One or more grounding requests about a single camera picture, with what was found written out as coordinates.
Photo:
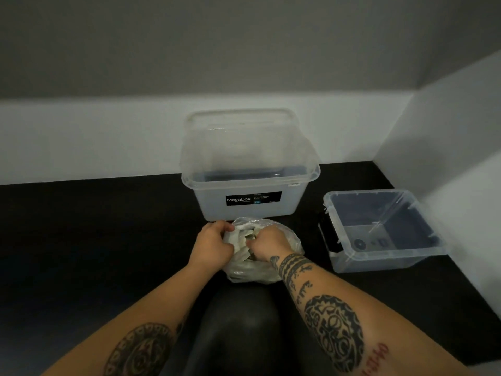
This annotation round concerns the small clear plastic bin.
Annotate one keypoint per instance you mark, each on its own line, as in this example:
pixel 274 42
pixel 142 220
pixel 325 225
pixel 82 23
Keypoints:
pixel 391 262

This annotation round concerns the clear plastic bag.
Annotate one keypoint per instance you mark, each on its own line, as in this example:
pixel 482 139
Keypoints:
pixel 292 240

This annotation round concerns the person's right forearm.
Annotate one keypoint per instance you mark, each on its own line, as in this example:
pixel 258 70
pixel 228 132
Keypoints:
pixel 352 321

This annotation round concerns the person's left forearm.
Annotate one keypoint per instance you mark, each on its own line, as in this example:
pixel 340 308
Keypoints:
pixel 137 328

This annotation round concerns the person's left hand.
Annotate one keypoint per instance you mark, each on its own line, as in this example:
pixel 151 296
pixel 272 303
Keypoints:
pixel 211 246

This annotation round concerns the person's right hand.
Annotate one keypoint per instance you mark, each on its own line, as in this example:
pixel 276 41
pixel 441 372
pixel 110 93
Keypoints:
pixel 272 244

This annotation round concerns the large clear storage box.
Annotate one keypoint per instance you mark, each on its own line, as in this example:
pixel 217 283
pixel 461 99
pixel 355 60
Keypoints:
pixel 211 207

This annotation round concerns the clear storage box lid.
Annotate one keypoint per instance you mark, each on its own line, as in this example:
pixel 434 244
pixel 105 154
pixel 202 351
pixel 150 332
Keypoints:
pixel 242 144

